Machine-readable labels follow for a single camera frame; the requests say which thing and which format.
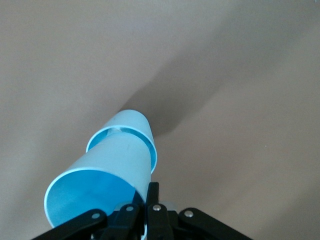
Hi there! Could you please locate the brown table cover mat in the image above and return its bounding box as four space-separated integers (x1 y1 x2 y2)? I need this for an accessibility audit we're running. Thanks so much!
0 0 320 240

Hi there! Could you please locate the blue plastic cup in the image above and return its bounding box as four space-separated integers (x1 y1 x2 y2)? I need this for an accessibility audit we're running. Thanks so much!
85 109 159 175
44 131 154 230

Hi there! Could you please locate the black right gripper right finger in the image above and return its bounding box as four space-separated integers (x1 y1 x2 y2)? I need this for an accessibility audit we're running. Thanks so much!
145 181 254 240

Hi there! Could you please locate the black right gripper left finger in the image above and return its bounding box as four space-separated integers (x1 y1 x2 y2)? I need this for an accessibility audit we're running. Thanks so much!
31 202 145 240

